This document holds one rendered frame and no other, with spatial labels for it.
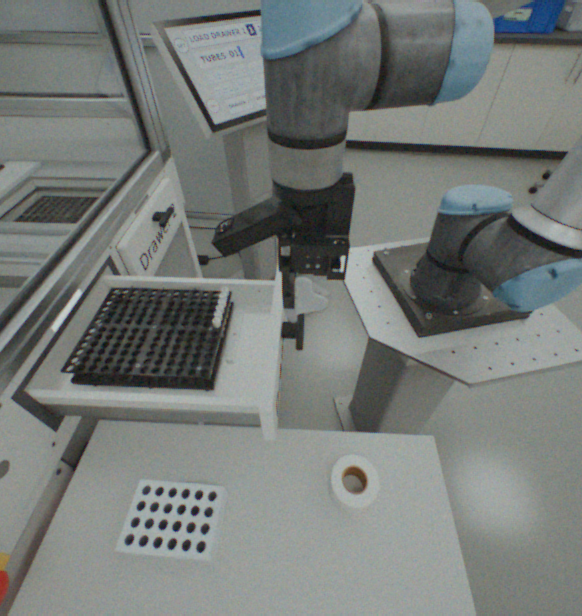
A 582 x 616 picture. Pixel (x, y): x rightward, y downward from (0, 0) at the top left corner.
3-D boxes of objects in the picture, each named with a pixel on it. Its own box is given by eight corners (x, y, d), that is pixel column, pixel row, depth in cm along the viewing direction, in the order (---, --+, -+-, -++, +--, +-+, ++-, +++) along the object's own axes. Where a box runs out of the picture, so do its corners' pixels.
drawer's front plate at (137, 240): (181, 214, 92) (170, 177, 84) (143, 287, 72) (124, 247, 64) (175, 214, 92) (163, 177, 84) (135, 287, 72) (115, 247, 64)
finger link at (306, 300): (326, 336, 46) (330, 282, 40) (283, 335, 46) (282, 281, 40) (325, 321, 48) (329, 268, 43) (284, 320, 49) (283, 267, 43)
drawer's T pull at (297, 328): (304, 315, 56) (304, 310, 55) (303, 352, 51) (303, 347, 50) (283, 314, 56) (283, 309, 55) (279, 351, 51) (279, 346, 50)
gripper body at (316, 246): (344, 286, 40) (358, 196, 32) (274, 284, 40) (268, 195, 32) (340, 247, 46) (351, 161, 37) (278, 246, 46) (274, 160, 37)
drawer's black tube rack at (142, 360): (236, 314, 65) (231, 290, 60) (217, 398, 52) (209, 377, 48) (124, 310, 65) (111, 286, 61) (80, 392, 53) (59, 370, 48)
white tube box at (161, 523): (228, 493, 50) (224, 486, 47) (214, 564, 44) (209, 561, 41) (148, 486, 51) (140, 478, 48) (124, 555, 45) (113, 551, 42)
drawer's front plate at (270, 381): (288, 300, 69) (287, 260, 62) (275, 442, 49) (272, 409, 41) (279, 300, 70) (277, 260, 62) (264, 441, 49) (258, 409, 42)
